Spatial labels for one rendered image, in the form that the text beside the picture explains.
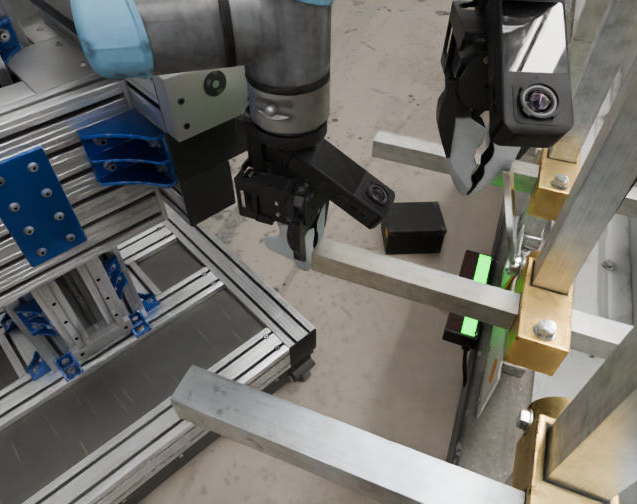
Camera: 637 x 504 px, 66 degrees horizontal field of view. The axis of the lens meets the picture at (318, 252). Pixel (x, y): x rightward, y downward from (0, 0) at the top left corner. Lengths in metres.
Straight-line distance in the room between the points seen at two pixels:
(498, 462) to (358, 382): 0.85
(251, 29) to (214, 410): 0.28
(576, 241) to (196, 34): 0.38
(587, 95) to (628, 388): 0.51
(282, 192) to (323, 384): 1.01
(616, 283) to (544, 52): 0.68
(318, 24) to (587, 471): 0.35
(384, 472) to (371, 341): 1.20
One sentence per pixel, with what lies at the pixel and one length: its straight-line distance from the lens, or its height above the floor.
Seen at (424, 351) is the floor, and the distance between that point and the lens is 1.53.
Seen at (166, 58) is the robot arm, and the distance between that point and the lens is 0.41.
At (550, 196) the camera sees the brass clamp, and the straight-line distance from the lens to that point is 0.72.
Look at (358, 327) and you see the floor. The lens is 1.55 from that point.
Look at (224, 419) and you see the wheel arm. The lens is 0.36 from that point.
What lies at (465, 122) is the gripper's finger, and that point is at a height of 1.06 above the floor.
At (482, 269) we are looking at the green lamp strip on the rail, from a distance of 0.81.
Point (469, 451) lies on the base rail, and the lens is 0.65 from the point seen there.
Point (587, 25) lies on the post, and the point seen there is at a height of 0.95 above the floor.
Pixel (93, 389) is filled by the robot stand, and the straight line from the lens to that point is 1.32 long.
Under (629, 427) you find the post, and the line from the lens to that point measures 0.29.
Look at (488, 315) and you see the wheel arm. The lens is 0.57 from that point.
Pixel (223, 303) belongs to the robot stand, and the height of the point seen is 0.21.
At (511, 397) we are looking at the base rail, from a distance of 0.69.
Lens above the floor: 1.28
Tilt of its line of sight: 47 degrees down
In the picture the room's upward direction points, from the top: straight up
